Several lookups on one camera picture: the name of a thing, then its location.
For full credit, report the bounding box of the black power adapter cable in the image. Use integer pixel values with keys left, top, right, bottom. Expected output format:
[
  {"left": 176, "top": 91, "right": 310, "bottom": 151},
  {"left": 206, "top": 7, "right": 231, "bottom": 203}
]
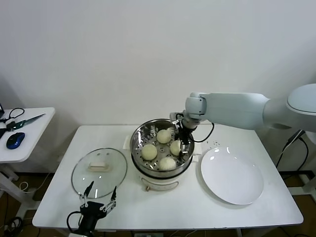
[{"left": 275, "top": 129, "right": 309, "bottom": 173}]

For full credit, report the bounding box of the white coiled floor cable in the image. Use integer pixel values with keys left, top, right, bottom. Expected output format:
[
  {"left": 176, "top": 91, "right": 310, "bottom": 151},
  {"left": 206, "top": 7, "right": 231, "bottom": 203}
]
[{"left": 19, "top": 172, "right": 54, "bottom": 195}]

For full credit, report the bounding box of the perforated steel steamer basket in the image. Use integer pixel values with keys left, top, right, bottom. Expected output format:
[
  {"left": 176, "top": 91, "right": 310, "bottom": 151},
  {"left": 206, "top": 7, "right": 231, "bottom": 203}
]
[{"left": 130, "top": 118, "right": 195, "bottom": 173}]

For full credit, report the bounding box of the white side table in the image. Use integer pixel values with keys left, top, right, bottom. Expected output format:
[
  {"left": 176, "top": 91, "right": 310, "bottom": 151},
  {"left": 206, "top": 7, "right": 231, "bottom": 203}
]
[{"left": 0, "top": 107, "right": 56, "bottom": 215}]

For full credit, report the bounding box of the black looped cable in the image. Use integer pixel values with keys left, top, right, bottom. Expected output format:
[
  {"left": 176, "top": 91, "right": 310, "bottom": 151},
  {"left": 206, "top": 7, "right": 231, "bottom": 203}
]
[{"left": 0, "top": 108, "right": 25, "bottom": 124}]

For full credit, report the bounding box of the round white plate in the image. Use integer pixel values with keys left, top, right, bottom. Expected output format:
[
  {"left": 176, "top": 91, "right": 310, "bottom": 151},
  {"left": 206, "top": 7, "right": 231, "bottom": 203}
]
[{"left": 200, "top": 147, "right": 264, "bottom": 205}]

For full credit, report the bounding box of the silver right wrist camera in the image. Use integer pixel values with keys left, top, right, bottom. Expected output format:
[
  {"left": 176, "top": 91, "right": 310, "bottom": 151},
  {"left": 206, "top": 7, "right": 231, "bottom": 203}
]
[{"left": 169, "top": 111, "right": 186, "bottom": 127}]

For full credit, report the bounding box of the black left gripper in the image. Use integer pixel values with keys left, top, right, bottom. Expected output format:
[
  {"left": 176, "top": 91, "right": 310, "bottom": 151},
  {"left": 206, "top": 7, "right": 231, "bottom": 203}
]
[{"left": 78, "top": 181, "right": 118, "bottom": 232}]

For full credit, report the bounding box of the blue computer mouse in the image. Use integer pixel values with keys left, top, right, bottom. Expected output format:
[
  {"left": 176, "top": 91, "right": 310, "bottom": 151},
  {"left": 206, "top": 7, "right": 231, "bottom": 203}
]
[{"left": 6, "top": 132, "right": 26, "bottom": 150}]

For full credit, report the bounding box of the white steamed baozi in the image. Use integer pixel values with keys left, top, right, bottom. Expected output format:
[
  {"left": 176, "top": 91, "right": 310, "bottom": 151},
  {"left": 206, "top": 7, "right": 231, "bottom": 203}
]
[
  {"left": 157, "top": 129, "right": 172, "bottom": 144},
  {"left": 170, "top": 140, "right": 183, "bottom": 156},
  {"left": 141, "top": 144, "right": 158, "bottom": 160},
  {"left": 158, "top": 158, "right": 177, "bottom": 171}
]

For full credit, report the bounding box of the white electric cooker base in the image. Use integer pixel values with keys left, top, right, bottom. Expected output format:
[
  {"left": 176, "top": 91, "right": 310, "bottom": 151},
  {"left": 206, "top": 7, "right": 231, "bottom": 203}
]
[{"left": 122, "top": 135, "right": 202, "bottom": 193}]

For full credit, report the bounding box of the round glass pot lid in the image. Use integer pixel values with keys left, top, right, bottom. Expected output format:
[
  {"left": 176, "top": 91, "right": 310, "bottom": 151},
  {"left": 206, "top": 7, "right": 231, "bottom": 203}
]
[{"left": 71, "top": 147, "right": 128, "bottom": 199}]

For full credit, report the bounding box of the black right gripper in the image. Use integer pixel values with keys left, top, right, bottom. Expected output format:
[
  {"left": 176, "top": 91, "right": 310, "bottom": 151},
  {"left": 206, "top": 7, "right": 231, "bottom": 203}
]
[{"left": 174, "top": 126, "right": 192, "bottom": 158}]

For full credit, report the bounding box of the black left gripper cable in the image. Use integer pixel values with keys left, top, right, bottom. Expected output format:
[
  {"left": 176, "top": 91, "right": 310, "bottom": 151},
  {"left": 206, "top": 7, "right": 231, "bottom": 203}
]
[{"left": 67, "top": 211, "right": 83, "bottom": 230}]

